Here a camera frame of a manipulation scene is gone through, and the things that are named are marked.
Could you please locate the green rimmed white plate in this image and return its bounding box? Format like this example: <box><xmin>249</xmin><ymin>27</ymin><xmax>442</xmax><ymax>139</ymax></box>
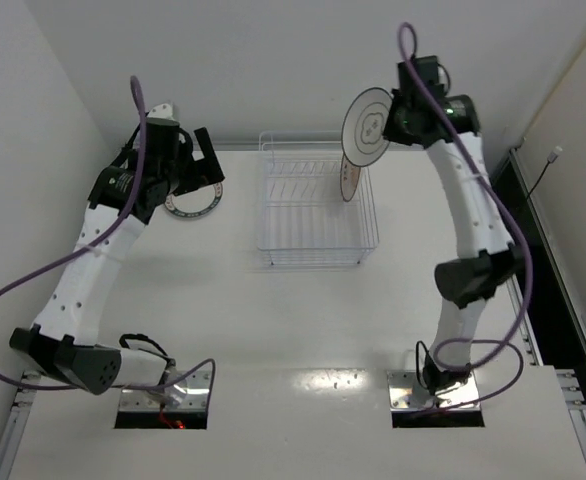
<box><xmin>164</xmin><ymin>182</ymin><xmax>224</xmax><ymax>220</ymax></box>

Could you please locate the blue rimmed flower plate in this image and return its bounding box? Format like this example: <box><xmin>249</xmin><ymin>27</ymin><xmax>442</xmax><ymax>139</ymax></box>
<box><xmin>341</xmin><ymin>87</ymin><xmax>392</xmax><ymax>168</ymax></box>

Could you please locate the orange patterned plate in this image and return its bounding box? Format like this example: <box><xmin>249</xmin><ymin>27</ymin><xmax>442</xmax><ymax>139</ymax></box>
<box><xmin>339</xmin><ymin>154</ymin><xmax>364</xmax><ymax>202</ymax></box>

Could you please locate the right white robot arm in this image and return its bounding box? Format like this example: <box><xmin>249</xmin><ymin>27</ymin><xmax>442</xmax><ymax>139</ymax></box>
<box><xmin>383</xmin><ymin>56</ymin><xmax>529</xmax><ymax>396</ymax></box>

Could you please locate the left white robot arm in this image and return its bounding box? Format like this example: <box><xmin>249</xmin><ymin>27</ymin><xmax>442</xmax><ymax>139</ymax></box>
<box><xmin>9</xmin><ymin>102</ymin><xmax>224</xmax><ymax>403</ymax></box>

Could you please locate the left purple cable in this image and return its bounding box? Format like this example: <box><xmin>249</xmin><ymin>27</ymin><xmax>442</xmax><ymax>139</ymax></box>
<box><xmin>0</xmin><ymin>74</ymin><xmax>217</xmax><ymax>391</ymax></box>

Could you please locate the purple cable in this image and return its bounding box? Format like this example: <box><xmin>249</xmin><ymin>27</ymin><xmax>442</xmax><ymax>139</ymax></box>
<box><xmin>0</xmin><ymin>74</ymin><xmax>217</xmax><ymax>391</ymax></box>
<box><xmin>396</xmin><ymin>21</ymin><xmax>535</xmax><ymax>416</ymax></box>

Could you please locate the white wire dish rack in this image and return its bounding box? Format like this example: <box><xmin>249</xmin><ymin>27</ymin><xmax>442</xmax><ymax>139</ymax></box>
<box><xmin>257</xmin><ymin>130</ymin><xmax>379</xmax><ymax>270</ymax></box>

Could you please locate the black wall cable with plug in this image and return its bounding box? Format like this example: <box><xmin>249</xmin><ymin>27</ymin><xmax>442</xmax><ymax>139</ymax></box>
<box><xmin>524</xmin><ymin>145</ymin><xmax>564</xmax><ymax>201</ymax></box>

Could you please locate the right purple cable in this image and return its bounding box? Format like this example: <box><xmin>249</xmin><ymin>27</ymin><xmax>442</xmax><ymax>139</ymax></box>
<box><xmin>396</xmin><ymin>21</ymin><xmax>535</xmax><ymax>416</ymax></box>

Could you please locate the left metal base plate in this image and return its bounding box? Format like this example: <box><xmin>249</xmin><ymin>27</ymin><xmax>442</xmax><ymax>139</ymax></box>
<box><xmin>118</xmin><ymin>368</ymin><xmax>213</xmax><ymax>413</ymax></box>

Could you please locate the metal base plate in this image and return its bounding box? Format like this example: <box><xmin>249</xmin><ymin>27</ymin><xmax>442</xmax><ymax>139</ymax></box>
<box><xmin>387</xmin><ymin>370</ymin><xmax>481</xmax><ymax>413</ymax></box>
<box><xmin>118</xmin><ymin>368</ymin><xmax>213</xmax><ymax>413</ymax></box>

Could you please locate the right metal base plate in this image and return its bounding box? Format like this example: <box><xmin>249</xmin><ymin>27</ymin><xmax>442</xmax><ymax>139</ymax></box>
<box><xmin>387</xmin><ymin>370</ymin><xmax>481</xmax><ymax>413</ymax></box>

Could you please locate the right aluminium frame rail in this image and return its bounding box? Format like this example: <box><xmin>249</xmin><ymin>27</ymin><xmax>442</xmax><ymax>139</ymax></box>
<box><xmin>507</xmin><ymin>148</ymin><xmax>586</xmax><ymax>462</ymax></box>

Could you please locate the aluminium frame rail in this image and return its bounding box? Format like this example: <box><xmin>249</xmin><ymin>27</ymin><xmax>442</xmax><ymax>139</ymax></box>
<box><xmin>507</xmin><ymin>148</ymin><xmax>586</xmax><ymax>462</ymax></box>
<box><xmin>0</xmin><ymin>142</ymin><xmax>134</xmax><ymax>480</ymax></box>

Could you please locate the left aluminium frame rail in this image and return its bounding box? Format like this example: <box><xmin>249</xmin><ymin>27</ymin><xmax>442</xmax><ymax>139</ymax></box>
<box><xmin>0</xmin><ymin>142</ymin><xmax>134</xmax><ymax>480</ymax></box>

